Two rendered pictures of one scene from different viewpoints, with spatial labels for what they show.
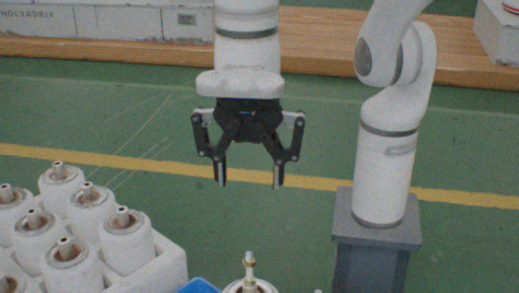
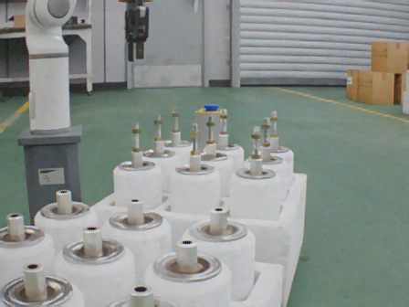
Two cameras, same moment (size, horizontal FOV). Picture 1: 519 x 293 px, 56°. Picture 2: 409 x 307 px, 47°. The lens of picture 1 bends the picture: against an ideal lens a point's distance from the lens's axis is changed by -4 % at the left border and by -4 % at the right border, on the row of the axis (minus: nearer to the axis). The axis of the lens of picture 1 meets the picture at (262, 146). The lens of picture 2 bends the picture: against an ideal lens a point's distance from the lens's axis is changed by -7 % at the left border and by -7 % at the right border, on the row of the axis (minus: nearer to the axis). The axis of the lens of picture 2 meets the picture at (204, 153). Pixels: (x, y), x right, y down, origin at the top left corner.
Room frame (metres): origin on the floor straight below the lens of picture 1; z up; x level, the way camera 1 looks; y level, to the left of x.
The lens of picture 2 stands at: (0.82, 0.97, 0.48)
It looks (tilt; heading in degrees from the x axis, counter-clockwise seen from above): 12 degrees down; 246
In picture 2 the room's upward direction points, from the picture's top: straight up
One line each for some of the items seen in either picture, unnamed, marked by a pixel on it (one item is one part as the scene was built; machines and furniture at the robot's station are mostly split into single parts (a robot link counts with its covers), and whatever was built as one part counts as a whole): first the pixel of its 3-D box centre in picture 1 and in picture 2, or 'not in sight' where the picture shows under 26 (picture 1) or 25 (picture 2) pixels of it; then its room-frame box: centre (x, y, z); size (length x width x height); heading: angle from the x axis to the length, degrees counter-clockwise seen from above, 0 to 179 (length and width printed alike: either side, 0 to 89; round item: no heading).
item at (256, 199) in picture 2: not in sight; (254, 219); (0.37, 0.17, 0.16); 0.10 x 0.10 x 0.18
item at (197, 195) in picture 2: not in sight; (194, 215); (0.46, 0.09, 0.16); 0.10 x 0.10 x 0.18
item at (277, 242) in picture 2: not in sight; (210, 227); (0.39, 0.00, 0.09); 0.39 x 0.39 x 0.18; 51
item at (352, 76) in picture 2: not in sight; (363, 84); (-2.68, -2.95, 0.15); 0.30 x 0.24 x 0.30; 168
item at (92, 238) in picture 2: (33, 218); (92, 241); (0.73, 0.42, 0.26); 0.02 x 0.02 x 0.03
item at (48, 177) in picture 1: (59, 174); not in sight; (0.89, 0.43, 0.25); 0.08 x 0.08 x 0.01
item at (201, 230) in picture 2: (2, 288); (218, 231); (0.56, 0.41, 0.25); 0.08 x 0.08 x 0.01
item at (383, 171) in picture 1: (383, 170); (49, 94); (0.70, -0.20, 0.39); 0.09 x 0.09 x 0.17; 79
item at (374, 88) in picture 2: not in sight; (375, 87); (-2.57, -2.65, 0.15); 0.30 x 0.24 x 0.30; 78
